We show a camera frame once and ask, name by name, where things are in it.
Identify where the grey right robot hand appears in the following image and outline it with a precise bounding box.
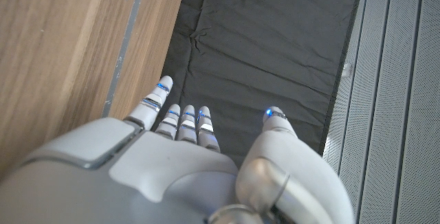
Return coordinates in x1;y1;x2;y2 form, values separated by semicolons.
0;75;355;224

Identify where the grey tape outline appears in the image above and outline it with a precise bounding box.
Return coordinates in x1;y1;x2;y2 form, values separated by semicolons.
101;0;149;118

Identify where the black fabric backdrop curtain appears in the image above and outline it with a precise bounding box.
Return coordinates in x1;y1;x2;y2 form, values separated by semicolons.
153;0;366;168

